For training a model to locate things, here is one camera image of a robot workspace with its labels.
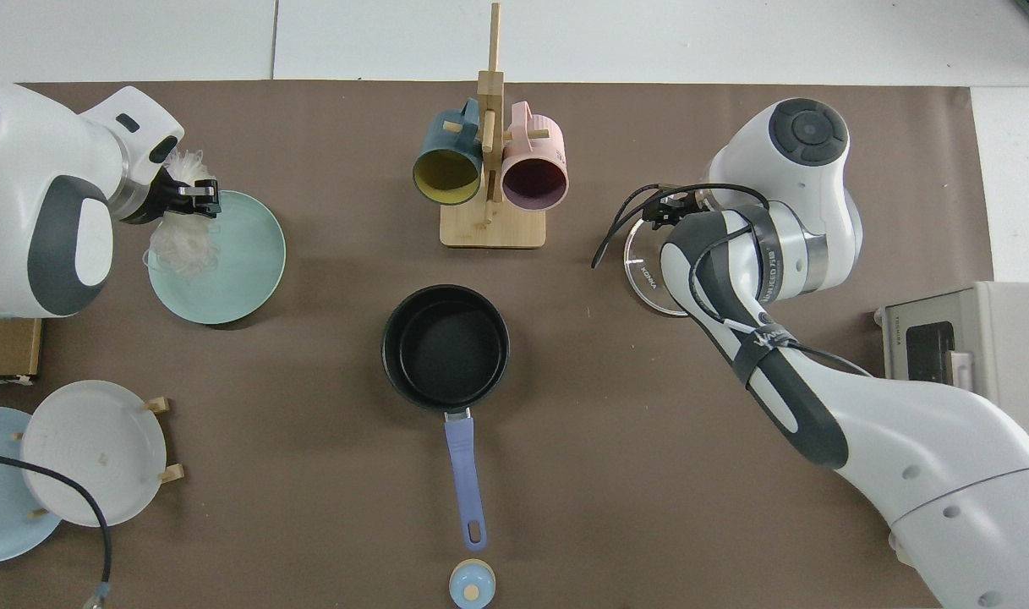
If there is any glass lid with blue knob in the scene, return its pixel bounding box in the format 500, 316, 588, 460
622, 216, 709, 319

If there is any pale toaster oven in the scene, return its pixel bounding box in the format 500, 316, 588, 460
873, 282, 1029, 475

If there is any black pot with blue handle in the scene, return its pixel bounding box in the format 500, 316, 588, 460
381, 284, 511, 552

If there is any brown table cloth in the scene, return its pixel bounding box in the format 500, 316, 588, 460
0, 80, 994, 609

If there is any wooden plate rack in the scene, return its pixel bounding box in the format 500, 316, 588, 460
11, 396, 185, 518

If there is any white plate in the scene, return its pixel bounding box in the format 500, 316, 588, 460
19, 380, 168, 529

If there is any dark teal cup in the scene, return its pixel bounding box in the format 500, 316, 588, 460
412, 98, 484, 206

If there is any pink ribbed cup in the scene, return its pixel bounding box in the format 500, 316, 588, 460
501, 101, 570, 211

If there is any wooden cup stand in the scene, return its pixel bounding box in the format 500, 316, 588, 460
440, 2, 547, 250

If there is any pale green plate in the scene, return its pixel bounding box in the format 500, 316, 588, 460
147, 189, 287, 326

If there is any small blue round thing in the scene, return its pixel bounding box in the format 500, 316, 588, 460
449, 560, 496, 608

